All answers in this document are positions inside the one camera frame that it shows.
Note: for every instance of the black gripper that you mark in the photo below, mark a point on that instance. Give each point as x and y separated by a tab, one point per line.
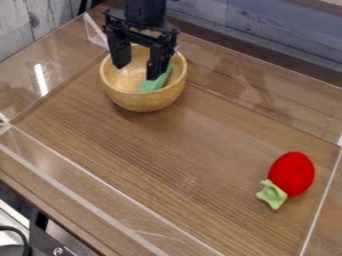
147	29

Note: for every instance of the green rectangular block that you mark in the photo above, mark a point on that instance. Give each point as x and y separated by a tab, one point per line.
151	85

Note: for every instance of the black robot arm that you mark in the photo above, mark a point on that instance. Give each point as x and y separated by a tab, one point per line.
150	5

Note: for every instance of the brown wooden bowl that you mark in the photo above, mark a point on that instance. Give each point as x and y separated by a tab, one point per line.
122	83

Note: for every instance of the red plush ball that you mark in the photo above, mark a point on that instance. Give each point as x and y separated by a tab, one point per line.
293	173

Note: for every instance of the light green plastic toy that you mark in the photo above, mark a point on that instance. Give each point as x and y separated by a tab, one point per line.
271	194

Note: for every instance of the clear acrylic corner bracket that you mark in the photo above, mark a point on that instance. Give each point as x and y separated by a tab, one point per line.
96	36

